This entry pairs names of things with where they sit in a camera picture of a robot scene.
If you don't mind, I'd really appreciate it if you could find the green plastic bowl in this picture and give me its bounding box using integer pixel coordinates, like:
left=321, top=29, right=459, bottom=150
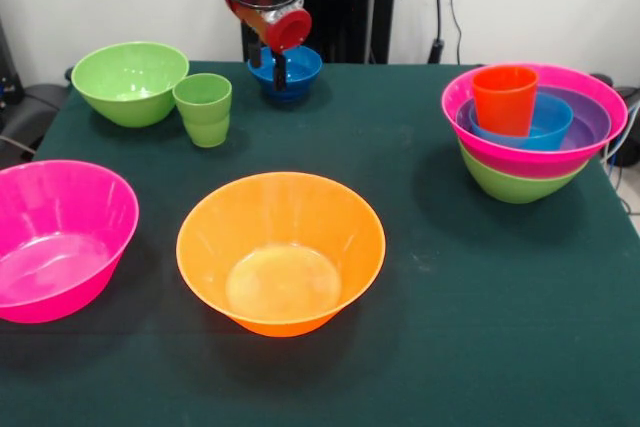
left=458, top=144, right=591, bottom=205
left=70, top=41, right=190, bottom=129

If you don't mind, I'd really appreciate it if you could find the orange plastic bowl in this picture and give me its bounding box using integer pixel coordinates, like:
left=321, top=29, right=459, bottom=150
left=175, top=171, right=387, bottom=339

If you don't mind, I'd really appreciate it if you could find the purple plastic bowl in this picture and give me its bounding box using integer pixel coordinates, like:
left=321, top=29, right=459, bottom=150
left=455, top=86, right=613, bottom=152

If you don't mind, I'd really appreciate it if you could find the dark green tablecloth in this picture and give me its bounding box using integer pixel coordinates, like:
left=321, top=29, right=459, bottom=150
left=0, top=60, right=640, bottom=427

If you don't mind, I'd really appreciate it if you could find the dark blue bowl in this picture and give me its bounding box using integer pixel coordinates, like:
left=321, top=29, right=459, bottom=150
left=247, top=44, right=324, bottom=103

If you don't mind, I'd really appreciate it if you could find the grey cable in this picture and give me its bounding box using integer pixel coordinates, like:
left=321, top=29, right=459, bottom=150
left=0, top=134, right=39, bottom=156

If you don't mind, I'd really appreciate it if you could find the green plastic cup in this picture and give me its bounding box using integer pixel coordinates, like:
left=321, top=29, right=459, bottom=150
left=172, top=72, right=233, bottom=149

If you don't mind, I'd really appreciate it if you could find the pink plastic bowl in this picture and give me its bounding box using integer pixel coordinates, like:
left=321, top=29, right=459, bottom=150
left=440, top=63, right=629, bottom=179
left=0, top=159, right=141, bottom=325

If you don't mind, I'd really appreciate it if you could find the translucent blue bowl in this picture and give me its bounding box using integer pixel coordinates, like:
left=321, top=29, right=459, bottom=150
left=468, top=92, right=574, bottom=152

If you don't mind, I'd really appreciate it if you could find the black wall cable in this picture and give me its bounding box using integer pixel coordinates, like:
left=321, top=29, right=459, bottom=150
left=427, top=0, right=464, bottom=66

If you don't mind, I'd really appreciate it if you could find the black equipment box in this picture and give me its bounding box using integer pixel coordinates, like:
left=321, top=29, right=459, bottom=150
left=0, top=16, right=24, bottom=118

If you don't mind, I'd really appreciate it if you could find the orange-red plastic cup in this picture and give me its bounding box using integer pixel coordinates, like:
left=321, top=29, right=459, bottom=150
left=472, top=65, right=540, bottom=138

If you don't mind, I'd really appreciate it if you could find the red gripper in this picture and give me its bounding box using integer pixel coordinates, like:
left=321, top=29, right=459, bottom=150
left=223, top=0, right=314, bottom=93

